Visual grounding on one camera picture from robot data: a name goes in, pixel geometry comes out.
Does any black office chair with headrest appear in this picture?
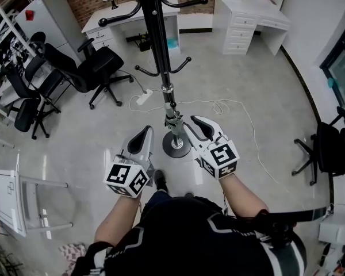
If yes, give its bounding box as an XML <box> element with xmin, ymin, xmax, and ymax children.
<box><xmin>28</xmin><ymin>32</ymin><xmax>135</xmax><ymax>110</ymax></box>

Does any person's left forearm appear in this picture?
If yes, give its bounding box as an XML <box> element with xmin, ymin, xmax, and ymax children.
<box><xmin>94</xmin><ymin>195</ymin><xmax>143</xmax><ymax>244</ymax></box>

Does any long white cable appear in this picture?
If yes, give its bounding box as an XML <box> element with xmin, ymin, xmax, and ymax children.
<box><xmin>128</xmin><ymin>88</ymin><xmax>282</xmax><ymax>187</ymax></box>

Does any person's right forearm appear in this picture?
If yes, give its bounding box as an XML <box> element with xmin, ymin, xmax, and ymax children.
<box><xmin>218</xmin><ymin>172</ymin><xmax>269</xmax><ymax>220</ymax></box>

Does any black swivel office chair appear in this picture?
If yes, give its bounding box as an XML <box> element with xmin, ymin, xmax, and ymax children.
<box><xmin>292</xmin><ymin>105</ymin><xmax>345</xmax><ymax>187</ymax></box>

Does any person's black shirt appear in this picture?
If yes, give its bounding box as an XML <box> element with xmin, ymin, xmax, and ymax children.
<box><xmin>74</xmin><ymin>193</ymin><xmax>307</xmax><ymax>276</ymax></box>

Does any white desk with drawers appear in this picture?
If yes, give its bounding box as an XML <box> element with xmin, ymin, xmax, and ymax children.
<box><xmin>212</xmin><ymin>0</ymin><xmax>292</xmax><ymax>57</ymax></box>

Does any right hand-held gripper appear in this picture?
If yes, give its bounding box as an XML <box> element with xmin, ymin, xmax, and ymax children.
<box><xmin>183</xmin><ymin>115</ymin><xmax>242</xmax><ymax>181</ymax></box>

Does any person's left shoe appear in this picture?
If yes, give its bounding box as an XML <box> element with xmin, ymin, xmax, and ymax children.
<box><xmin>154</xmin><ymin>169</ymin><xmax>168</xmax><ymax>194</ymax></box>

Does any white power strip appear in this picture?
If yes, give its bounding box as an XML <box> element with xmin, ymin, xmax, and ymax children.
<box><xmin>136</xmin><ymin>89</ymin><xmax>154</xmax><ymax>106</ymax></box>

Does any black harness bar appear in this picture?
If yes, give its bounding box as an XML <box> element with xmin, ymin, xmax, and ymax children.
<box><xmin>256</xmin><ymin>206</ymin><xmax>326</xmax><ymax>250</ymax></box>

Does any white refrigerator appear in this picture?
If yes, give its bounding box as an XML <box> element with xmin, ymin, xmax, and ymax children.
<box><xmin>14</xmin><ymin>0</ymin><xmax>86</xmax><ymax>66</ymax></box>

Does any black mesh office chair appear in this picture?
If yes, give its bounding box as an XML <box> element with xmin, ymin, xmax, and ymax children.
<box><xmin>0</xmin><ymin>64</ymin><xmax>61</xmax><ymax>140</ymax></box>

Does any black router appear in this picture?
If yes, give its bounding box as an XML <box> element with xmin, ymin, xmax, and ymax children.
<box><xmin>137</xmin><ymin>33</ymin><xmax>153</xmax><ymax>52</ymax></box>

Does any black coat rack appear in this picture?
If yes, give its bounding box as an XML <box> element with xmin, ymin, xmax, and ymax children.
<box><xmin>98</xmin><ymin>0</ymin><xmax>209</xmax><ymax>159</ymax></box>

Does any white writing desk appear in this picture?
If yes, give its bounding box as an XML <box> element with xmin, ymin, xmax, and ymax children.
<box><xmin>81</xmin><ymin>0</ymin><xmax>181</xmax><ymax>53</ymax></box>

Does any white storage shelf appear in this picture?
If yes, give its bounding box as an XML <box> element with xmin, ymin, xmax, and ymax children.
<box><xmin>0</xmin><ymin>0</ymin><xmax>38</xmax><ymax>106</ymax></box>

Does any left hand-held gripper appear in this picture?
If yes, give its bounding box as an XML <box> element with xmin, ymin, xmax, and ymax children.
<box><xmin>103</xmin><ymin>125</ymin><xmax>156</xmax><ymax>198</ymax></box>

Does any white box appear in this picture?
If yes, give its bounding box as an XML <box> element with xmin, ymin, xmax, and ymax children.
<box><xmin>318</xmin><ymin>213</ymin><xmax>345</xmax><ymax>246</ymax></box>

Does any red checkered cloth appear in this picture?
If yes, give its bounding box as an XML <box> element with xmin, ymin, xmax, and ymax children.
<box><xmin>59</xmin><ymin>242</ymin><xmax>89</xmax><ymax>276</ymax></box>

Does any white small table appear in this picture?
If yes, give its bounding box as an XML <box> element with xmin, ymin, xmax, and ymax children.
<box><xmin>0</xmin><ymin>169</ymin><xmax>74</xmax><ymax>238</ymax></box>

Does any black folding chair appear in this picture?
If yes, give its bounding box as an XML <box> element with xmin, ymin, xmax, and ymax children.
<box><xmin>24</xmin><ymin>55</ymin><xmax>66</xmax><ymax>114</ymax></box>

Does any light blue bag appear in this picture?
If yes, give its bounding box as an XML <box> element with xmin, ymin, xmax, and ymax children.
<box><xmin>166</xmin><ymin>34</ymin><xmax>180</xmax><ymax>50</ymax></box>

